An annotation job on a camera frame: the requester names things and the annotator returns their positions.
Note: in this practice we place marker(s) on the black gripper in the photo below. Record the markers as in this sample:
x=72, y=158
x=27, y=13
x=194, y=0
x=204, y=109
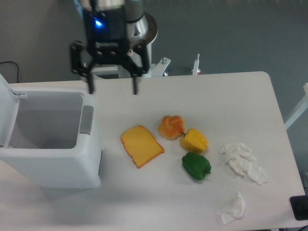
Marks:
x=107, y=42

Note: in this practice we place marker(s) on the white trash can lid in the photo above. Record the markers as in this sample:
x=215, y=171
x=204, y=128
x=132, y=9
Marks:
x=9, y=103

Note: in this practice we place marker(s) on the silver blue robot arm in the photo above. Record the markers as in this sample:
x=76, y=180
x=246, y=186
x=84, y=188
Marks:
x=140, y=25

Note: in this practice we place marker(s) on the white trash can body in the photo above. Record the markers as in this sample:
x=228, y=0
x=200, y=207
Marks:
x=55, y=140

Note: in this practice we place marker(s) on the toy bread slice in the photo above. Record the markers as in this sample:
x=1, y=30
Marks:
x=140, y=145

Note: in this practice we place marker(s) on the orange toy bread roll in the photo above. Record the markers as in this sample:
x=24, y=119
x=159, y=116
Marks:
x=171, y=127

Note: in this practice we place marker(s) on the yellow toy bell pepper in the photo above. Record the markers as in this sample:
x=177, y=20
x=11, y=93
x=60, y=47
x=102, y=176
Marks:
x=194, y=141

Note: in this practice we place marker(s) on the green toy bell pepper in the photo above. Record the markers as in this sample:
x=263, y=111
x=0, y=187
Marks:
x=197, y=166

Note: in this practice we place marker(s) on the large crumpled white tissue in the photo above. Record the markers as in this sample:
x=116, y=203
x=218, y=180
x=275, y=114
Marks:
x=242, y=161

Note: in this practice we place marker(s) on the small crumpled white tissue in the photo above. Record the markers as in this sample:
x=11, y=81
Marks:
x=234, y=209

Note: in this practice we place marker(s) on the black device at edge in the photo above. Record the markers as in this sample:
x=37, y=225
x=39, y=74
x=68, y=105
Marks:
x=299, y=206

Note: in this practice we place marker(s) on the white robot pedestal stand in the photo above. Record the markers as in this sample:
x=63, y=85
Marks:
x=156, y=70

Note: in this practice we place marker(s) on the white frame bar right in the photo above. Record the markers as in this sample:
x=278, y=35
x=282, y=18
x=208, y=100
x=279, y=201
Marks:
x=298, y=110

